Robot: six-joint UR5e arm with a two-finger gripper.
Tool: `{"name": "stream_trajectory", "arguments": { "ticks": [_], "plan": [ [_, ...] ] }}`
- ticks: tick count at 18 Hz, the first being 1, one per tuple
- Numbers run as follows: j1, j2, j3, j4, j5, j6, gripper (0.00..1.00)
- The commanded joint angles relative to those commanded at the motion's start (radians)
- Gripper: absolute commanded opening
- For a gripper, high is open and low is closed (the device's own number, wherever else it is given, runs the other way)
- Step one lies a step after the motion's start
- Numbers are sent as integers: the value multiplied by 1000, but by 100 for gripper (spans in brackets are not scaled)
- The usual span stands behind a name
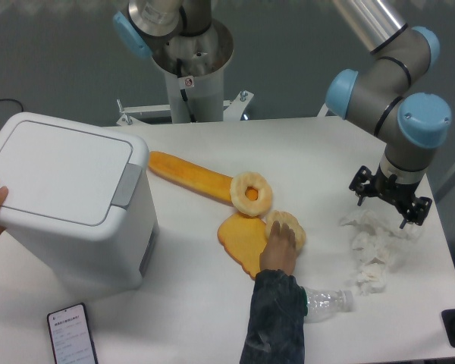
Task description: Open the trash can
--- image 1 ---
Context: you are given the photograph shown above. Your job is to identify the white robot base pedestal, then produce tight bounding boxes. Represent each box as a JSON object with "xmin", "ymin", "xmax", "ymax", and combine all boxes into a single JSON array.
[{"xmin": 153, "ymin": 20, "xmax": 234, "ymax": 111}]

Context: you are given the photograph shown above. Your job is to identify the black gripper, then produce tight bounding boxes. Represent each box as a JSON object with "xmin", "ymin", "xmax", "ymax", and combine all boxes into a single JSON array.
[{"xmin": 349, "ymin": 165, "xmax": 432, "ymax": 229}]

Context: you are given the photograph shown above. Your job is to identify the white push-button trash can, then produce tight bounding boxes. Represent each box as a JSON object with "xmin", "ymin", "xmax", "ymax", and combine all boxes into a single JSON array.
[{"xmin": 0, "ymin": 112, "xmax": 158, "ymax": 289}]

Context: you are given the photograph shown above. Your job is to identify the clear plastic bottle green label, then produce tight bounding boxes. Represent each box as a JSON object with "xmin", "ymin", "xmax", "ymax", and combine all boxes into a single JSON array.
[{"xmin": 303, "ymin": 287, "xmax": 354, "ymax": 323}]

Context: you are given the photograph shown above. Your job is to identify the person right hand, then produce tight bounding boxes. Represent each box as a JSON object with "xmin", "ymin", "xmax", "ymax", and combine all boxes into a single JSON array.
[{"xmin": 259, "ymin": 221, "xmax": 297, "ymax": 275}]

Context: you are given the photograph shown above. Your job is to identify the orange toast slice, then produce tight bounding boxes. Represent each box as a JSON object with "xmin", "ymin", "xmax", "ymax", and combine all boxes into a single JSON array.
[{"xmin": 217, "ymin": 213, "xmax": 267, "ymax": 280}]

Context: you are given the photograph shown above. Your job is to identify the black smartphone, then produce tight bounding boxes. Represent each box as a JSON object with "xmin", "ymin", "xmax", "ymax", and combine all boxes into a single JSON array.
[{"xmin": 46, "ymin": 303, "xmax": 99, "ymax": 364}]

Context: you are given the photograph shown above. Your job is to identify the dark sleeved forearm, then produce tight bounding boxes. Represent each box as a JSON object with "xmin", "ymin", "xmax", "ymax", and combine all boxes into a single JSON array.
[{"xmin": 240, "ymin": 270, "xmax": 308, "ymax": 363}]

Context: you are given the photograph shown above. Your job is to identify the crumpled white tissue upper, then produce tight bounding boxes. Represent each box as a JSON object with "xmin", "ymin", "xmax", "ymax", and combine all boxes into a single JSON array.
[{"xmin": 339, "ymin": 209, "xmax": 424, "ymax": 268}]

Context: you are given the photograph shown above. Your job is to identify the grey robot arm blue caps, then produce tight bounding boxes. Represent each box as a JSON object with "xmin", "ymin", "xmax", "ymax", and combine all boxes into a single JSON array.
[{"xmin": 113, "ymin": 1, "xmax": 452, "ymax": 225}]

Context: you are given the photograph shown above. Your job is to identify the pale ring donut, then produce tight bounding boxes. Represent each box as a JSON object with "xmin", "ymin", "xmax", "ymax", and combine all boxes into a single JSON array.
[{"xmin": 230, "ymin": 171, "xmax": 272, "ymax": 217}]

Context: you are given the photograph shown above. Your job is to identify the pale round bun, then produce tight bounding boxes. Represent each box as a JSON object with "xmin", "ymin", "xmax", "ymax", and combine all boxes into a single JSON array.
[{"xmin": 265, "ymin": 210, "xmax": 306, "ymax": 253}]

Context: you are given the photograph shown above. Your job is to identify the long orange bread loaf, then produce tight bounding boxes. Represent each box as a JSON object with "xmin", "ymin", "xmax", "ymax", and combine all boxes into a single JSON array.
[{"xmin": 148, "ymin": 151, "xmax": 232, "ymax": 204}]

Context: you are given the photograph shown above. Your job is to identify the crumpled white tissue lower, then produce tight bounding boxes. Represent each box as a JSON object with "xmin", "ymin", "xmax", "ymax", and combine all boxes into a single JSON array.
[{"xmin": 355, "ymin": 262, "xmax": 387, "ymax": 296}]

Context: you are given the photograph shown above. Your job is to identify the crumpled white tissue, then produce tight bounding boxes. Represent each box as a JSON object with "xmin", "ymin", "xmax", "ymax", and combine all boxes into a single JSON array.
[
  {"xmin": 355, "ymin": 262, "xmax": 387, "ymax": 296},
  {"xmin": 339, "ymin": 209, "xmax": 424, "ymax": 268}
]

